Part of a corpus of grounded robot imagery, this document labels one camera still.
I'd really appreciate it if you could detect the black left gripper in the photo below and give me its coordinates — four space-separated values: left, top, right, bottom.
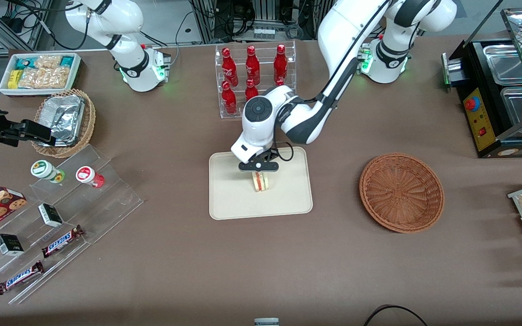
238 152 280 178

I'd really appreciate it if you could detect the triangular sandwich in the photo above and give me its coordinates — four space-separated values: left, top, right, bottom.
252 171 271 193

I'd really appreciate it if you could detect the beige plastic serving tray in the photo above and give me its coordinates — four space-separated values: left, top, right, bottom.
209 146 314 221

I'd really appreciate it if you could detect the light oval wicker basket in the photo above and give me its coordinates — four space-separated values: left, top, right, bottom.
31 88 97 158

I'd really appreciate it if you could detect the brown round wicker basket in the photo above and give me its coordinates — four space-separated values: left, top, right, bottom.
359 153 445 234

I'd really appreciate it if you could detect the silver foil container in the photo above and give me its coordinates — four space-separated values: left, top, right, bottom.
38 95 86 147

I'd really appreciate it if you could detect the green lid yogurt cup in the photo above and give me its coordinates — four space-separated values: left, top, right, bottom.
30 160 66 184

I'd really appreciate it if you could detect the large clear cracker bag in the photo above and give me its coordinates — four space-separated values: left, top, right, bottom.
18 67 71 89

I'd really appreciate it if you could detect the red lid yogurt cup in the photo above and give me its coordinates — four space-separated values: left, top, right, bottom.
75 166 105 188

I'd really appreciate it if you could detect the clear acrylic bottle rack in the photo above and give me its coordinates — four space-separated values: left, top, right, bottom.
215 40 297 120

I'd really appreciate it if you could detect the small clear cracker bag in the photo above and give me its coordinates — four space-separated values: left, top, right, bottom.
34 55 63 70

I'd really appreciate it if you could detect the white rectangular snack bin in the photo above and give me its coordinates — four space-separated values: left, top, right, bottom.
0 53 82 97

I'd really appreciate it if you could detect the small black white box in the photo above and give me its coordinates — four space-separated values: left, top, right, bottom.
38 203 64 228
0 233 25 257

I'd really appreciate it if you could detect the clear acrylic tiered stand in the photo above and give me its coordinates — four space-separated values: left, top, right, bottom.
0 144 144 305

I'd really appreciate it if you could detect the Snickers chocolate bar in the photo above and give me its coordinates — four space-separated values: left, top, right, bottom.
0 260 44 296
41 225 85 259

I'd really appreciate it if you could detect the black food warmer cabinet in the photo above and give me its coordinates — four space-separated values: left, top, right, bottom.
441 0 522 159

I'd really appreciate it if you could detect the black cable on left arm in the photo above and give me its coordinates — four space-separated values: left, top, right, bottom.
270 0 395 163

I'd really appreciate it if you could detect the grey metal side frame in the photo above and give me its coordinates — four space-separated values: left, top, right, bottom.
0 0 55 53

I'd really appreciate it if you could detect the aluminium equipment frame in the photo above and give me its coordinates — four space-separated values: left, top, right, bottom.
188 0 336 44

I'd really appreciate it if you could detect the black right base cable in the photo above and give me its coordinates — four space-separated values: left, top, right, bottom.
169 8 199 66

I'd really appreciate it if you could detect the black looped table cable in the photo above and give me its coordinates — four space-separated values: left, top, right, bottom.
362 304 430 326

